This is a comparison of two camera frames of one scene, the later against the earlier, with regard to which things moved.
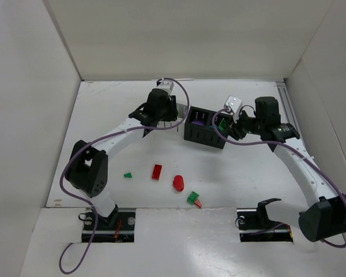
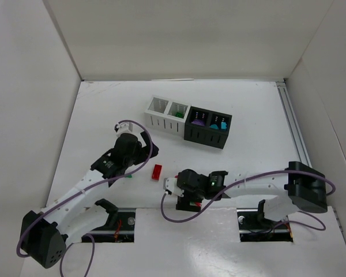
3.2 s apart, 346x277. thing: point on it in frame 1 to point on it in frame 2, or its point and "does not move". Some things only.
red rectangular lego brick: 157,171 does not move
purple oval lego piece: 198,122 does not move
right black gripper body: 236,128 to 184,204
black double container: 199,128 does not move
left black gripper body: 173,108 to 146,143
